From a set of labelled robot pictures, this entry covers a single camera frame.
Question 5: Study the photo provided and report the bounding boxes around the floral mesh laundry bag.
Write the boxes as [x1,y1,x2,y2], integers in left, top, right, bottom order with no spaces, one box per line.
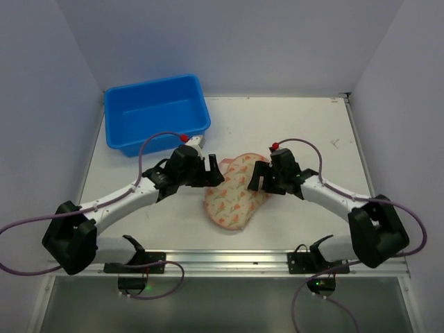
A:
[204,153,271,232]

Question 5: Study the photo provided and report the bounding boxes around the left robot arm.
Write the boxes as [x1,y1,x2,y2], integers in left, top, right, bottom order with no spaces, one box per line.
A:
[42,144,224,275]

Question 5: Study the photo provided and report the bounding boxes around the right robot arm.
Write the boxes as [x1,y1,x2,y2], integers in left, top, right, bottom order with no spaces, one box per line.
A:
[248,148,409,271]

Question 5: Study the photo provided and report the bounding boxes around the blue plastic bin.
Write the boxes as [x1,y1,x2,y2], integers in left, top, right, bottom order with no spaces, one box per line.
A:
[104,74,211,157]

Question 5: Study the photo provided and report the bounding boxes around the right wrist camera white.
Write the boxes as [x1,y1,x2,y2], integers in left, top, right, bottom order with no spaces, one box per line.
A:
[268,142,287,156]

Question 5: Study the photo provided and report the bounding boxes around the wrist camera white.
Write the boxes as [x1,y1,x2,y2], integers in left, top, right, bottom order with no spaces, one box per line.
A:
[185,135,205,155]
[268,142,287,156]

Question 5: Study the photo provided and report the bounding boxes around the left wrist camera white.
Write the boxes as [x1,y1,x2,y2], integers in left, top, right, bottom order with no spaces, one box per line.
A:
[185,135,205,155]

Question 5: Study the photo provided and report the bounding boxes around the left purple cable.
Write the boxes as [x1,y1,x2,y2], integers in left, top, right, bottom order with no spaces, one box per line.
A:
[0,131,187,300]

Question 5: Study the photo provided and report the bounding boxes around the purple cable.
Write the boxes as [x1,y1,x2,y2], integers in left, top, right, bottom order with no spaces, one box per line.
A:
[277,137,428,333]
[0,131,187,300]

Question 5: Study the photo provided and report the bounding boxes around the aluminium mounting rail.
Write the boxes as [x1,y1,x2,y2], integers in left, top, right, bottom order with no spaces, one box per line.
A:
[44,248,410,278]

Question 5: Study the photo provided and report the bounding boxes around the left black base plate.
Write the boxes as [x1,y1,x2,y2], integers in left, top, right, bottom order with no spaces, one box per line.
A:
[103,251,167,275]

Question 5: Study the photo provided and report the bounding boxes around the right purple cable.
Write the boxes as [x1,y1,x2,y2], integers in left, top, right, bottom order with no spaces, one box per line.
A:
[277,137,428,333]

